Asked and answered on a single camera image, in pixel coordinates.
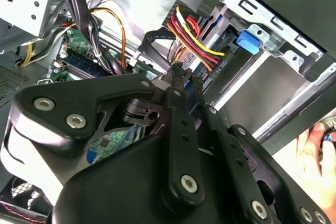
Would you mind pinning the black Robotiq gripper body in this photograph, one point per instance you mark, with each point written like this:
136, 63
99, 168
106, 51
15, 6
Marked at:
118, 195

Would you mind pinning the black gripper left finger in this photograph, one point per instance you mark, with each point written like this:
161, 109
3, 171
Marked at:
65, 103

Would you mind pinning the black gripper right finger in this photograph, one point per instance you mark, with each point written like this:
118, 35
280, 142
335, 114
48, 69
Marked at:
236, 155

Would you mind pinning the hard disk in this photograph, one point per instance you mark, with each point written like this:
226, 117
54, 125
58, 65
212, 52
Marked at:
248, 42

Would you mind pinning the person hand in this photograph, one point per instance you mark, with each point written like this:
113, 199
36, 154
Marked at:
315, 169

